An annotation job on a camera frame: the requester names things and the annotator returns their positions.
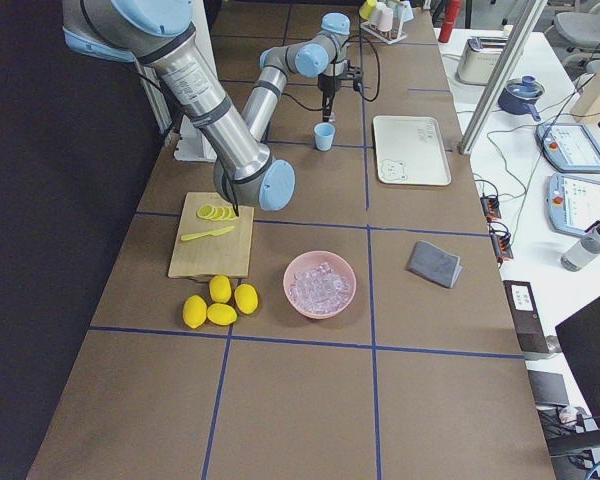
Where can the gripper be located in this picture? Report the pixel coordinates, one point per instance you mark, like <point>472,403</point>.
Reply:
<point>328,85</point>

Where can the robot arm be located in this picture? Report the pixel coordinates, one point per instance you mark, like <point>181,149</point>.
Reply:
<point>161,35</point>

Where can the light blue cup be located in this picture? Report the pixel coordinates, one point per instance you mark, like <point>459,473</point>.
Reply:
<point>324,134</point>

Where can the yellow cup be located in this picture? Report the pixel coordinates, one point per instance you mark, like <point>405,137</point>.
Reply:
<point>366,9</point>

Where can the pink cup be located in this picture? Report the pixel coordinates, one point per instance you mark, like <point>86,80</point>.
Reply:
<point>384,20</point>

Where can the clear ice cube pile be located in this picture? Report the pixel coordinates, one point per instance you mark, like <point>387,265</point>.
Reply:
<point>320,290</point>

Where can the cream bear tray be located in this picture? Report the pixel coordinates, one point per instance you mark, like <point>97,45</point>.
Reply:
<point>410,151</point>

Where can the red bottle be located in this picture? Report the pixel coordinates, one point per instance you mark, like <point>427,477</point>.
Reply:
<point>451,12</point>

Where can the lemon slices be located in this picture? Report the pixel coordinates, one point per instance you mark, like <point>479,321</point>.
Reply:
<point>216,213</point>

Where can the silver toaster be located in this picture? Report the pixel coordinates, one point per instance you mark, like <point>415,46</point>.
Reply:
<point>479,58</point>

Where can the pink bowl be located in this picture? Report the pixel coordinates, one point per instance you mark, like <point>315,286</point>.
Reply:
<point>310,260</point>

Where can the yellow plastic knife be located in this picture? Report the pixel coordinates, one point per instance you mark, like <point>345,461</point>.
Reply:
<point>208,233</point>

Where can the grey folded cloth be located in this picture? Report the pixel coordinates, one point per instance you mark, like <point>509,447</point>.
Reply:
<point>434,264</point>

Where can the blue saucepan with lid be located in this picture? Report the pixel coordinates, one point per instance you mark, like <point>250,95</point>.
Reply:
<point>520,95</point>

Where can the yellow lemon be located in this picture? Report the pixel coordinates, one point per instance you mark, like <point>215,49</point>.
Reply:
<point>220,289</point>
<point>246,298</point>
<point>194,311</point>
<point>221,314</point>

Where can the upper teach pendant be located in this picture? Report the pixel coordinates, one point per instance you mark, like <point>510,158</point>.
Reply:
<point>569,147</point>

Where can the teach pendant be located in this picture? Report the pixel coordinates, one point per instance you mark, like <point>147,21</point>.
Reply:
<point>573,203</point>
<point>569,147</point>

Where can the lower teach pendant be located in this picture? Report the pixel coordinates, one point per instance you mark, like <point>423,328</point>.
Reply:
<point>573,203</point>

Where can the clear water bottle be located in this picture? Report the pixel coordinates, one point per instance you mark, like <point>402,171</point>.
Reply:
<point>584,250</point>

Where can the black monitor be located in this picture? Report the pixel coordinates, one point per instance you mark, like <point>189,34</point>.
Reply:
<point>579,339</point>

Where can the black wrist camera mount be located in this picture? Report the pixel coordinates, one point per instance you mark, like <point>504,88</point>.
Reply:
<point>355,76</point>

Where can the white wire cup rack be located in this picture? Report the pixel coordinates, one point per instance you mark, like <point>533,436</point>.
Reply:
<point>395,35</point>

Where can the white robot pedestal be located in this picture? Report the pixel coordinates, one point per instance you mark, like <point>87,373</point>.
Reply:
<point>193,146</point>

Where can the aluminium frame post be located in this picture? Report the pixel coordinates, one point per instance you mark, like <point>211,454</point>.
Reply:
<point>502,72</point>

